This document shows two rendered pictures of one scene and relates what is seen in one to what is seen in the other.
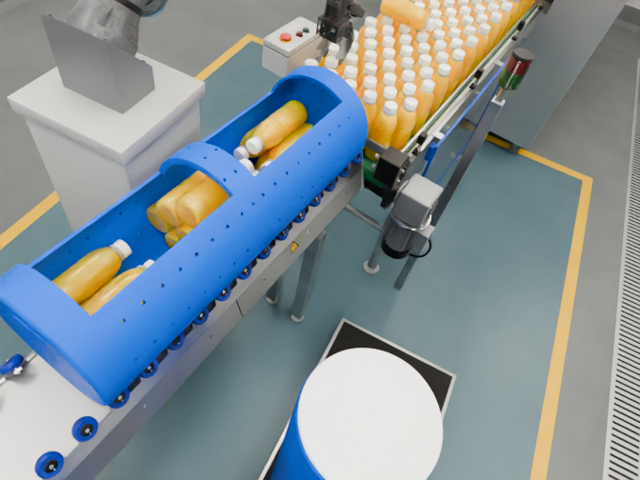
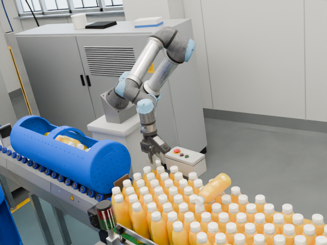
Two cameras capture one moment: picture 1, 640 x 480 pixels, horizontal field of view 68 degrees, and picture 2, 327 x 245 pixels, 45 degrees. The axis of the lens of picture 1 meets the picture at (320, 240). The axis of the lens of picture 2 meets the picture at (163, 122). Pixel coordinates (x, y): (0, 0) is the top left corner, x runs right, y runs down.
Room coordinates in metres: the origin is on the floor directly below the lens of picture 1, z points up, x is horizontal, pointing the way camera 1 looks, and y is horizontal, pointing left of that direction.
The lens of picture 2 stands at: (2.12, -1.46, 2.11)
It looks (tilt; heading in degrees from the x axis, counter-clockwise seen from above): 24 degrees down; 115
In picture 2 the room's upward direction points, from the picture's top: 10 degrees counter-clockwise
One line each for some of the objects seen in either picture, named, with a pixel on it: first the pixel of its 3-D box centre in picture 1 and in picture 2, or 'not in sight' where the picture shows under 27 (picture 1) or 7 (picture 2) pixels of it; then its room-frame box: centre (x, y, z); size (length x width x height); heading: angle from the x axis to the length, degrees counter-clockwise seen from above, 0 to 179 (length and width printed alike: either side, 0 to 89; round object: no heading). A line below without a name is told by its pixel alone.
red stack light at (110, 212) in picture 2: (518, 63); (104, 210); (1.34, -0.43, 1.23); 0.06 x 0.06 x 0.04
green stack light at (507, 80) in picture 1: (511, 76); (107, 219); (1.34, -0.43, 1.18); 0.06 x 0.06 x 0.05
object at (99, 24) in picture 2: not in sight; (100, 25); (-0.08, 2.20, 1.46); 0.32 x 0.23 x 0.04; 165
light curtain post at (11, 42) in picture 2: not in sight; (40, 131); (-0.13, 0.93, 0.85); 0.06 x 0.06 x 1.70; 67
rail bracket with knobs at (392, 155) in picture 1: (390, 168); (99, 217); (1.09, -0.15, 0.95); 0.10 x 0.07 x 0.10; 67
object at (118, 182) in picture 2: not in sight; (122, 187); (1.12, 0.05, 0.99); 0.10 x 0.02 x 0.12; 67
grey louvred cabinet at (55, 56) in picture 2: not in sight; (106, 91); (-0.18, 2.18, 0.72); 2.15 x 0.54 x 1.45; 165
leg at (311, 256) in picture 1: (306, 280); not in sight; (1.03, 0.01, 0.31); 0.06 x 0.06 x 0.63; 67
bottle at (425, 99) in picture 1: (418, 110); (140, 223); (1.34, -0.21, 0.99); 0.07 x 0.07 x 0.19
